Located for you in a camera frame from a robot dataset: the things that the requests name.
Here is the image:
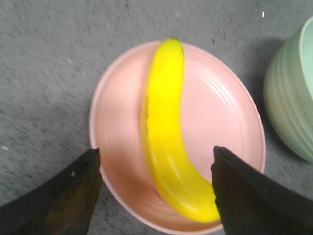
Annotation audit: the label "pink plate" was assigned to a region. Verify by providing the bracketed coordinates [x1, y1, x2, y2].
[89, 41, 266, 235]

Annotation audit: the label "green bowl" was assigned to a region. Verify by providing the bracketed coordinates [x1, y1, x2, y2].
[263, 18, 313, 163]

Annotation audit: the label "yellow banana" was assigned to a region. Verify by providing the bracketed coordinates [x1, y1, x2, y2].
[140, 38, 220, 223]

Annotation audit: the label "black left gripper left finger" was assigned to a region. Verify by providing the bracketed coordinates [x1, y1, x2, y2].
[0, 149, 101, 235]

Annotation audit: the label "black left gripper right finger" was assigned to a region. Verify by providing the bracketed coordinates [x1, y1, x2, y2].
[211, 146, 313, 235]

